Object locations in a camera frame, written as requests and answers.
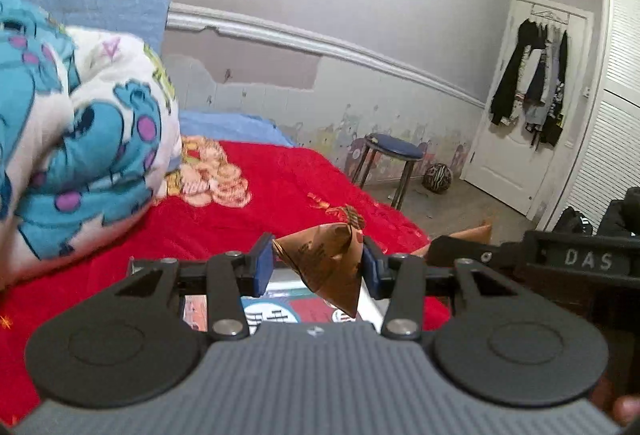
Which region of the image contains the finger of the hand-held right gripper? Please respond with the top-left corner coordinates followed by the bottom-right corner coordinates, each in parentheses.
top-left (426, 236), bottom-right (526, 268)

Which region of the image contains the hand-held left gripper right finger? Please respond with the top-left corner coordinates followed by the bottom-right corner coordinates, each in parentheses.
top-left (361, 237), bottom-right (523, 341)

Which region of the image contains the blue monster printed blanket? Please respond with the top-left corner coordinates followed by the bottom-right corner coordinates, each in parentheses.
top-left (0, 0), bottom-right (183, 288)

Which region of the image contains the blue round stool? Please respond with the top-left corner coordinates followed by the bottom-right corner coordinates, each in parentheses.
top-left (352, 134), bottom-right (425, 211)

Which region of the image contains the orange cardboard piece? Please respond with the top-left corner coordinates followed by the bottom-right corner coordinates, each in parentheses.
top-left (450, 222), bottom-right (494, 246)

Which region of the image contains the black bag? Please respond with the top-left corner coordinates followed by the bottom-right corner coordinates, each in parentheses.
top-left (554, 206), bottom-right (595, 236)

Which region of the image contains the grey hanging shirt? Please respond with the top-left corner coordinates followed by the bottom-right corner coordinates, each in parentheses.
top-left (522, 28), bottom-right (557, 126)

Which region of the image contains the red printed blanket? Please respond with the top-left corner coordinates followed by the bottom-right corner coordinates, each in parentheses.
top-left (0, 138), bottom-right (451, 426)

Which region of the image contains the blue pillow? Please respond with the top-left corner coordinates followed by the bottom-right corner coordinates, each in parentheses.
top-left (0, 0), bottom-right (172, 58)

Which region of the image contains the black cardboard box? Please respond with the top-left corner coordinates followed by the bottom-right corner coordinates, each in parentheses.
top-left (129, 257), bottom-right (388, 333)

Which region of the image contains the black striped hanging jacket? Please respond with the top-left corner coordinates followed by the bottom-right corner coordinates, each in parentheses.
top-left (490, 18), bottom-right (546, 126)

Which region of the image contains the dark patterned ball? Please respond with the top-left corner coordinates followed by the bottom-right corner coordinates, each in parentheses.
top-left (422, 162), bottom-right (453, 193)

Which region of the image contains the over-door hanger rack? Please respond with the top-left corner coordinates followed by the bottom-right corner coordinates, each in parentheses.
top-left (530, 3), bottom-right (571, 24)

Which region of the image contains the grey wall moulding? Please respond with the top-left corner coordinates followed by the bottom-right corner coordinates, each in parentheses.
top-left (167, 2), bottom-right (488, 111)

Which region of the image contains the person's right hand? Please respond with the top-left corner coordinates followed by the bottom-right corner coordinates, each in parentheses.
top-left (597, 377), bottom-right (640, 428)

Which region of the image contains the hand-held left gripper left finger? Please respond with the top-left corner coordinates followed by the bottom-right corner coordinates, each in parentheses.
top-left (115, 232), bottom-right (275, 341)

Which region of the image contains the blue bed sheet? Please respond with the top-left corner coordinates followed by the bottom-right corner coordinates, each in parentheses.
top-left (177, 110), bottom-right (297, 149)

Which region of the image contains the black hanging garment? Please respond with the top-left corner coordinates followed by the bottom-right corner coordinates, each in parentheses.
top-left (537, 30), bottom-right (571, 150)

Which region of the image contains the brown triangular packet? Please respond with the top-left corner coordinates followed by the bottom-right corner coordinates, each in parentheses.
top-left (272, 220), bottom-right (368, 318)

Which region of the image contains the white louvered closet door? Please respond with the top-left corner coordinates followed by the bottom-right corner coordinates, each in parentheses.
top-left (540, 0), bottom-right (640, 236)

